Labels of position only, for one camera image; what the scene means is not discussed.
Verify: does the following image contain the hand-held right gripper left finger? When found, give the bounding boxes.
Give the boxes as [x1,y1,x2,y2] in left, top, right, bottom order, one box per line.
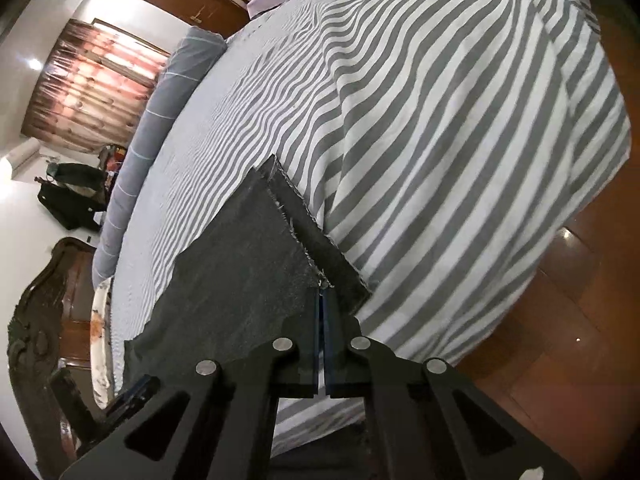
[57,295,324,480]

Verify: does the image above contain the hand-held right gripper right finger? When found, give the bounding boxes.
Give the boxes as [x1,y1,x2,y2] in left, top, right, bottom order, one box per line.
[324,290,584,480]

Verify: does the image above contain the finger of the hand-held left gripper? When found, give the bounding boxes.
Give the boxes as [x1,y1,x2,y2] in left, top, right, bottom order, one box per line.
[49,367,108,443]
[106,374,162,413]

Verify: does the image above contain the dark grey denim pants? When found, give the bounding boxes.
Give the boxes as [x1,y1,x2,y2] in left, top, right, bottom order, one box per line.
[122,154,374,397]

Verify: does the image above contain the floral pillow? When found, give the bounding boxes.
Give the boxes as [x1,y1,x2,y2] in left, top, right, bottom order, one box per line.
[89,277,117,411]

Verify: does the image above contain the carved dark wooden headboard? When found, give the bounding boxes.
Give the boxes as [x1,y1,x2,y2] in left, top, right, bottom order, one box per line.
[7,237,110,480]

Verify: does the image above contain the hanging black jacket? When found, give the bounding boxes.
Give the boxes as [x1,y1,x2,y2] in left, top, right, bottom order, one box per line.
[37,180,109,231]

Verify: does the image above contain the hanging grey coat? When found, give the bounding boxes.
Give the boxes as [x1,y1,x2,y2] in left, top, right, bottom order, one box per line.
[47,160,109,192]

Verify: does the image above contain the bed with grey striped sheet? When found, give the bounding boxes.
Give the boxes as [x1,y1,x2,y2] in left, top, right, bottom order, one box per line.
[95,0,632,443]

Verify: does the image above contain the white air conditioner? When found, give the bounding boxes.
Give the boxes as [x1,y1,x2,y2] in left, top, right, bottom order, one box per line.
[0,139,42,177]

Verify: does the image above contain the rolled grey checked duvet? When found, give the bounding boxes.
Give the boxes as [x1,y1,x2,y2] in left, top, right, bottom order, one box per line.
[92,27,229,289]

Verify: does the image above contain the patterned pink window curtain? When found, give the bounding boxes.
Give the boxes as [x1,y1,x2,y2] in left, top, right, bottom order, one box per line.
[20,18,171,154]

